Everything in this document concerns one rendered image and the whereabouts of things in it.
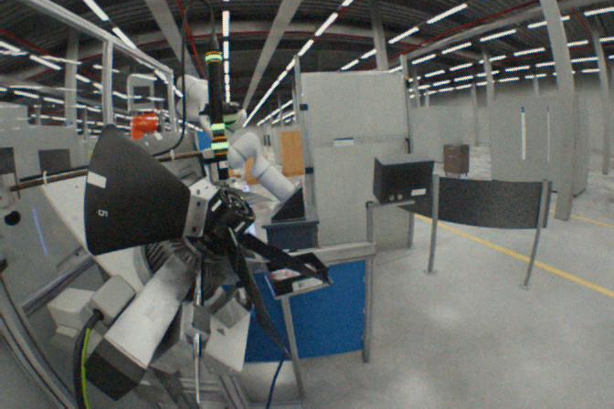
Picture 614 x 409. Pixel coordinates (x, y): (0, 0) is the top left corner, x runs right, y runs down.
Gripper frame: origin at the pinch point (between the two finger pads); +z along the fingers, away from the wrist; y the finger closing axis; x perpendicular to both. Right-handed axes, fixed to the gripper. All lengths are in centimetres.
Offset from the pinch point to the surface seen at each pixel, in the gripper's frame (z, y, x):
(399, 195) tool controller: -30, -65, -39
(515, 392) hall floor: 27, -125, -147
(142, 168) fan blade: 27.6, 8.1, -12.3
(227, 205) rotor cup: 15.1, -4.1, -23.5
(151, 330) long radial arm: 41, 7, -36
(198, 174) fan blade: 4.1, 5.6, -17.2
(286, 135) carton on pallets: -816, -29, -1
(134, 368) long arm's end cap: 49, 6, -37
